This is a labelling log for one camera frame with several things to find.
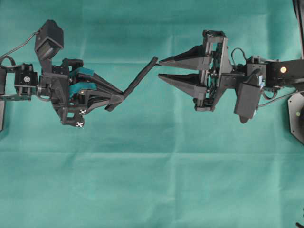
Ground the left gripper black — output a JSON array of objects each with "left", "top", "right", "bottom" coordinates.
[{"left": 38, "top": 58, "right": 124, "bottom": 127}]

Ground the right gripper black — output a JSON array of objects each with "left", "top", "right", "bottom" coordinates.
[{"left": 158, "top": 30, "right": 233, "bottom": 112}]

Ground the black Velcro strap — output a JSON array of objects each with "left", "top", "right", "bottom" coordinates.
[{"left": 104, "top": 56, "right": 159, "bottom": 112}]

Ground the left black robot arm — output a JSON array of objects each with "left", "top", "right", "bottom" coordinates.
[{"left": 0, "top": 58, "right": 124, "bottom": 127}]

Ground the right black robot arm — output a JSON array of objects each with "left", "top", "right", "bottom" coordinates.
[{"left": 159, "top": 30, "right": 304, "bottom": 118}]

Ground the green table cloth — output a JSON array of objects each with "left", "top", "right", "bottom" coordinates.
[{"left": 0, "top": 0, "right": 304, "bottom": 228}]

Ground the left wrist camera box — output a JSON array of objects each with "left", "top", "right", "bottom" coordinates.
[{"left": 35, "top": 19, "right": 64, "bottom": 60}]

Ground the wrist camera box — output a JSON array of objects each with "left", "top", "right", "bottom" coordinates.
[
  {"left": 234, "top": 83, "right": 261, "bottom": 124},
  {"left": 35, "top": 19, "right": 64, "bottom": 60}
]

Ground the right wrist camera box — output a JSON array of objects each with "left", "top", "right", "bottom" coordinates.
[{"left": 234, "top": 83, "right": 261, "bottom": 124}]

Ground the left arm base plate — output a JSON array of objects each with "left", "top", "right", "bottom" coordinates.
[{"left": 0, "top": 100, "right": 5, "bottom": 131}]

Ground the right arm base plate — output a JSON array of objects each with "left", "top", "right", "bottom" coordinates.
[{"left": 288, "top": 93, "right": 304, "bottom": 144}]

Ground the black cable top right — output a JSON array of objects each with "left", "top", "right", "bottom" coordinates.
[{"left": 291, "top": 0, "right": 304, "bottom": 59}]

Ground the black cable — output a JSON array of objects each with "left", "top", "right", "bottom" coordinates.
[
  {"left": 295, "top": 206, "right": 304, "bottom": 228},
  {"left": 291, "top": 0, "right": 304, "bottom": 59}
]

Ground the black cable bottom right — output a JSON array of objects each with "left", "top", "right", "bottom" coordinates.
[{"left": 295, "top": 206, "right": 304, "bottom": 228}]

